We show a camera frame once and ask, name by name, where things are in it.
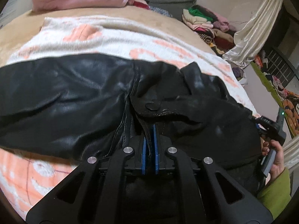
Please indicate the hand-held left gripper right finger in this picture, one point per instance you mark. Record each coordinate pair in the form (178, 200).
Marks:
(156, 145)

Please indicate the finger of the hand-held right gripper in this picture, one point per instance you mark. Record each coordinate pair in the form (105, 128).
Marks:
(257, 127)

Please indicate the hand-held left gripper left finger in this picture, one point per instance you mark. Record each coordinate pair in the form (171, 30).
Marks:
(143, 155)

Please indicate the black leather jacket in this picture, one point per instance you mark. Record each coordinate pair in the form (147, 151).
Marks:
(70, 102)

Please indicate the person's right forearm green sleeve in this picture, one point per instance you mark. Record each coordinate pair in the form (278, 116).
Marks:
(275, 193)

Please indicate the heap of colourful clothes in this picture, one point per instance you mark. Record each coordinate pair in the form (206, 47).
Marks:
(275, 84)

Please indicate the pile of folded clothes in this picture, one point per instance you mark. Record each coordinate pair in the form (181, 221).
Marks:
(210, 25)

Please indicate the person's right hand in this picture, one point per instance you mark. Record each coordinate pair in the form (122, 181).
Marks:
(278, 161)

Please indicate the orange printed cloth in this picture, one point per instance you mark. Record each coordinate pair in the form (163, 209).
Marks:
(292, 112)

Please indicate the green mat strip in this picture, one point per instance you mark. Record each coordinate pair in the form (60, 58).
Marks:
(266, 81)

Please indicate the purple cloth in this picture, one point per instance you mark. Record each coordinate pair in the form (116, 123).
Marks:
(238, 72)

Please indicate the black grid rack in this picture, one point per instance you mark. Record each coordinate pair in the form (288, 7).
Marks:
(280, 65)

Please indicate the cream satin curtain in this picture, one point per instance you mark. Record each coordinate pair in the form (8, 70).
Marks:
(257, 25)

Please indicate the white and peach fleece blanket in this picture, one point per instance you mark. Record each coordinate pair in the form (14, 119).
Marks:
(121, 39)

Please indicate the blue patterned cloth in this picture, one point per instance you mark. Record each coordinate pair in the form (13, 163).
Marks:
(158, 10)

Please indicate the red cloth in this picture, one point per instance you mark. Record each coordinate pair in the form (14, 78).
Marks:
(141, 4)

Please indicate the tan bed sheet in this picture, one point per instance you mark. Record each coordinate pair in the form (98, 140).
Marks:
(21, 32)

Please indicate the white drawer cabinet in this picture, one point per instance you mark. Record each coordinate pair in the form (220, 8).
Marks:
(14, 2)

